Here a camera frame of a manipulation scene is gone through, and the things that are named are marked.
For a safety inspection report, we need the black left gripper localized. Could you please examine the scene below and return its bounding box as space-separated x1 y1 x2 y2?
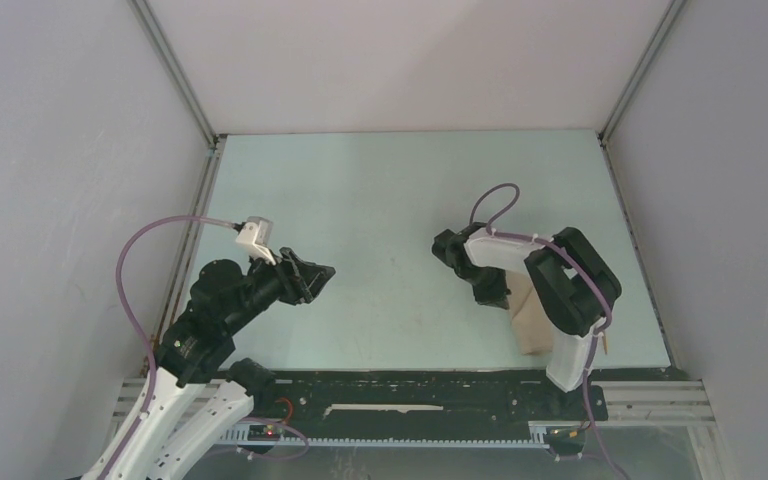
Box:
225 243 336 333

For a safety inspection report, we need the beige cloth napkin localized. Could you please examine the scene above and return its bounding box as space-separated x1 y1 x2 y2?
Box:
506 271 554 356

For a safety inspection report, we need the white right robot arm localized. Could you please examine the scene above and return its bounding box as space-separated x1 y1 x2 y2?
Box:
431 222 622 418

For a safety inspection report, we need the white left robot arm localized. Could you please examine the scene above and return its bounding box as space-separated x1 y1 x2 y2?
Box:
84 247 336 479

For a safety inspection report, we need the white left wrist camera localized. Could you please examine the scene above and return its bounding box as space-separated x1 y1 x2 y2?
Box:
233 216 277 266

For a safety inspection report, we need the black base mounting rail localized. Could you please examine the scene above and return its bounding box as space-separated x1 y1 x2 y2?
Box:
213 367 609 442

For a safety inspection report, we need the aluminium corner frame post right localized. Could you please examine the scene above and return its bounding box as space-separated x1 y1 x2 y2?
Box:
598 0 690 147

